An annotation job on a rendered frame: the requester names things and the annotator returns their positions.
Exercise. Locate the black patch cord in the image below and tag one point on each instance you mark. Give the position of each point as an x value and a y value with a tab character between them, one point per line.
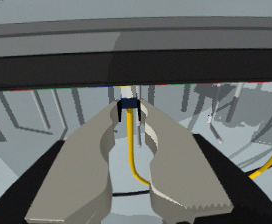
146	192

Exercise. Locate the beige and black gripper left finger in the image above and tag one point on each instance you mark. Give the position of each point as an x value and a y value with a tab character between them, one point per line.
70	183

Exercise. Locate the yellow patch cord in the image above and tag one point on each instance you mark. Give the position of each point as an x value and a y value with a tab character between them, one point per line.
130	133

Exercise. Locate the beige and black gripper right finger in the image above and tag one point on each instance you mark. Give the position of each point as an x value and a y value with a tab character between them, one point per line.
191	180

